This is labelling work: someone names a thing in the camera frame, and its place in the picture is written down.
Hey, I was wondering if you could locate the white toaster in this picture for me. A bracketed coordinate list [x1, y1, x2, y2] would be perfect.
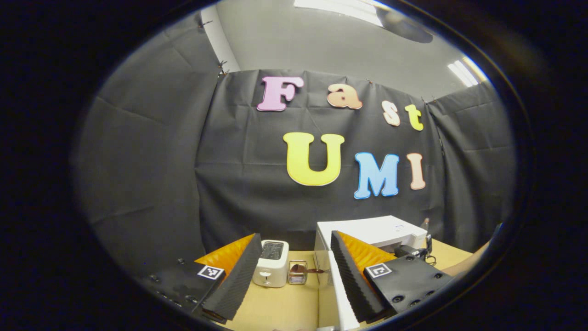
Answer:
[252, 240, 290, 289]

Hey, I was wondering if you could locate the small glass jar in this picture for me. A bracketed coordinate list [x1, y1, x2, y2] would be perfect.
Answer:
[288, 260, 309, 285]

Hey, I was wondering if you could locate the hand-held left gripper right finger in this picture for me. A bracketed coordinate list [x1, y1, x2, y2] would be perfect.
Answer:
[331, 231, 455, 324]

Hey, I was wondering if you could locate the white microwave oven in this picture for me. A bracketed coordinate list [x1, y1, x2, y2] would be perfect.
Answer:
[315, 215, 429, 331]

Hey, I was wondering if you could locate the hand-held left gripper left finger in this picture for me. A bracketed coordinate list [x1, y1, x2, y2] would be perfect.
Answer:
[142, 233, 263, 322]

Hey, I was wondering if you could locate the black backdrop cloth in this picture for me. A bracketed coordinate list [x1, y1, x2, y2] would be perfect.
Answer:
[73, 14, 517, 276]

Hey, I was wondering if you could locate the ceiling light panel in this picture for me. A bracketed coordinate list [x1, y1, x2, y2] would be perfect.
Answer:
[448, 57, 487, 87]
[294, 0, 384, 26]

